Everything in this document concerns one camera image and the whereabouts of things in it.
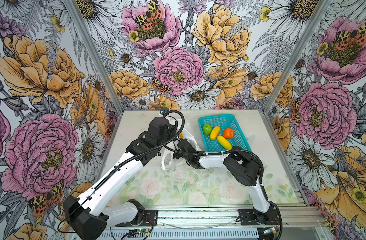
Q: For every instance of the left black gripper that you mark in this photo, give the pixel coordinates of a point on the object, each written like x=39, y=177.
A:
x=172, y=131

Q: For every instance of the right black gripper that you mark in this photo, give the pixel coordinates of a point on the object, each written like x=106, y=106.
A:
x=176, y=155

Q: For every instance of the white plastic bag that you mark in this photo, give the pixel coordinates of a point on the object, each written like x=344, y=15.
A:
x=168, y=162

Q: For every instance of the yellow orange toy mango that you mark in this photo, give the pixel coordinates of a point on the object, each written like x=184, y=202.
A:
x=214, y=133

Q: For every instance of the green toy apple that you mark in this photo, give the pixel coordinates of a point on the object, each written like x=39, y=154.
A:
x=207, y=129

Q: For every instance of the teal plastic basket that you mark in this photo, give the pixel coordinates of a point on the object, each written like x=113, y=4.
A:
x=221, y=132

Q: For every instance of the orange toy fruit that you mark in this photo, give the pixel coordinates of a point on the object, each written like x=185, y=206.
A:
x=228, y=133

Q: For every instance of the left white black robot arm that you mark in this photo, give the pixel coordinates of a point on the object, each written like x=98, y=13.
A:
x=87, y=214

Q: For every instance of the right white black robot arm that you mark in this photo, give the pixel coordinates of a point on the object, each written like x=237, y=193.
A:
x=244, y=166

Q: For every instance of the green circuit board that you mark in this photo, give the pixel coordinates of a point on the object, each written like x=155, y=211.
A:
x=139, y=231

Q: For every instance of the white vented grille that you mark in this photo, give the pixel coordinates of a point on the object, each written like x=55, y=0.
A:
x=178, y=234

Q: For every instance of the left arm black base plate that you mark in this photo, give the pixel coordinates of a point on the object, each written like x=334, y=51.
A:
x=146, y=218

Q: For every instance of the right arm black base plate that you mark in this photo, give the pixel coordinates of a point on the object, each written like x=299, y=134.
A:
x=252, y=217

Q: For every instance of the left aluminium corner post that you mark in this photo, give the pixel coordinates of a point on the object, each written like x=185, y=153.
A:
x=85, y=36

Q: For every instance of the aluminium corner post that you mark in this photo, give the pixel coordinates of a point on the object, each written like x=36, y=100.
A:
x=314, y=22
x=85, y=36

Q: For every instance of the aluminium front rail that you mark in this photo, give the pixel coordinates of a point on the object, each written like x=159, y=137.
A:
x=215, y=216

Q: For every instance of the right aluminium corner post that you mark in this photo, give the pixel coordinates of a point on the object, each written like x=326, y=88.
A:
x=314, y=22

